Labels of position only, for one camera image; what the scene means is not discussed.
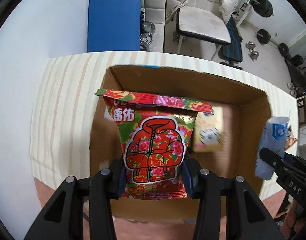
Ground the blue foam mat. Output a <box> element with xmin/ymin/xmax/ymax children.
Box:
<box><xmin>87</xmin><ymin>0</ymin><xmax>141</xmax><ymax>52</ymax></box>

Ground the blue tissue pack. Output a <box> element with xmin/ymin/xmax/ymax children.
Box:
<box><xmin>255</xmin><ymin>116</ymin><xmax>290</xmax><ymax>180</ymax></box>

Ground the red floral wipes pack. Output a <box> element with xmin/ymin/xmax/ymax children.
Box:
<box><xmin>96</xmin><ymin>89</ymin><xmax>213</xmax><ymax>200</ymax></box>

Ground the floor barbell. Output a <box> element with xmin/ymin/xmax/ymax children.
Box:
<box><xmin>256</xmin><ymin>29</ymin><xmax>290</xmax><ymax>58</ymax></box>

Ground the white cushioned chair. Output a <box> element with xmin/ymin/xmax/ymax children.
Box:
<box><xmin>170</xmin><ymin>6</ymin><xmax>231</xmax><ymax>54</ymax></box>

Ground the striped cream tablecloth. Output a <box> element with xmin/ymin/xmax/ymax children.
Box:
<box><xmin>30</xmin><ymin>51</ymin><xmax>298</xmax><ymax>199</ymax></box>

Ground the yellow tissue pack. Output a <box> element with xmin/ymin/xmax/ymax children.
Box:
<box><xmin>191</xmin><ymin>106</ymin><xmax>224</xmax><ymax>153</ymax></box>

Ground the loaded barbell on rack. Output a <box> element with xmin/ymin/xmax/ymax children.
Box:
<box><xmin>244</xmin><ymin>0</ymin><xmax>273</xmax><ymax>18</ymax></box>

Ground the black blue weight bench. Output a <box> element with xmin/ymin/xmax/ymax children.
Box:
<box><xmin>219</xmin><ymin>16</ymin><xmax>243</xmax><ymax>70</ymax></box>

